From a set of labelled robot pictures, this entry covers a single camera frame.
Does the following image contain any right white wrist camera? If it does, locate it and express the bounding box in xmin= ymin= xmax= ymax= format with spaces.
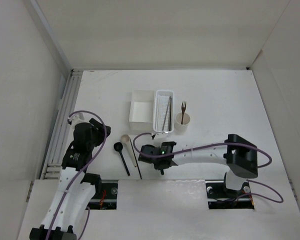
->
xmin=151 ymin=132 xmax=166 ymax=140

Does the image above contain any black spoon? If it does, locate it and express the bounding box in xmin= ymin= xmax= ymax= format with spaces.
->
xmin=113 ymin=142 xmax=131 ymax=176

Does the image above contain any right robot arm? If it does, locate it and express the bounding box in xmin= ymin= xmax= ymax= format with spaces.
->
xmin=138 ymin=134 xmax=259 ymax=197

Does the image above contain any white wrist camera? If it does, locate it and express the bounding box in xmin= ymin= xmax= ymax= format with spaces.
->
xmin=151 ymin=132 xmax=166 ymax=140
xmin=67 ymin=112 xmax=85 ymax=129

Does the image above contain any purple cable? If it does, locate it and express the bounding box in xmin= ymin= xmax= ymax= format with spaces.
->
xmin=132 ymin=132 xmax=284 ymax=204
xmin=44 ymin=109 xmax=108 ymax=240

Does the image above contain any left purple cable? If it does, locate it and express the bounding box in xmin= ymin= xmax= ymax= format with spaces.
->
xmin=44 ymin=109 xmax=108 ymax=240

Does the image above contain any dark thin chopstick left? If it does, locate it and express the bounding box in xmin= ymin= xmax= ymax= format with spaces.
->
xmin=129 ymin=138 xmax=143 ymax=180

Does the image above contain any aluminium rail frame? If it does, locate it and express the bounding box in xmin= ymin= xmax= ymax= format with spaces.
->
xmin=37 ymin=69 xmax=83 ymax=180

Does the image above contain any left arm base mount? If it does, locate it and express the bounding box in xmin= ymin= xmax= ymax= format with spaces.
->
xmin=88 ymin=180 xmax=118 ymax=210

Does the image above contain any brown wooden fork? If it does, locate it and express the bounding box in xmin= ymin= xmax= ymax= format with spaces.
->
xmin=180 ymin=101 xmax=187 ymax=125

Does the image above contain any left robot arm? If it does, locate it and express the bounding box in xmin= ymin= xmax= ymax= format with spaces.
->
xmin=29 ymin=113 xmax=111 ymax=240

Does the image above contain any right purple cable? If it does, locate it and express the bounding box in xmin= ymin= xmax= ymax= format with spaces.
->
xmin=132 ymin=132 xmax=284 ymax=204

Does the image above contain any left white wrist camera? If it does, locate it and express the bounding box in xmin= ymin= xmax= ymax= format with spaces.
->
xmin=67 ymin=112 xmax=85 ymax=129

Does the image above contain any white square box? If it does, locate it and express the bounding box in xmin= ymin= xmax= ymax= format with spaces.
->
xmin=129 ymin=90 xmax=155 ymax=132

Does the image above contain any cream paper cup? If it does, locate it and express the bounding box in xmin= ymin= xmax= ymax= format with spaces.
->
xmin=174 ymin=112 xmax=191 ymax=132

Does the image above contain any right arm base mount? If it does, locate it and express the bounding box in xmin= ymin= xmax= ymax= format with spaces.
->
xmin=205 ymin=180 xmax=255 ymax=210

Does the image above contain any cream wooden spoon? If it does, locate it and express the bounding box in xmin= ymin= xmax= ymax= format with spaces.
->
xmin=120 ymin=134 xmax=137 ymax=168

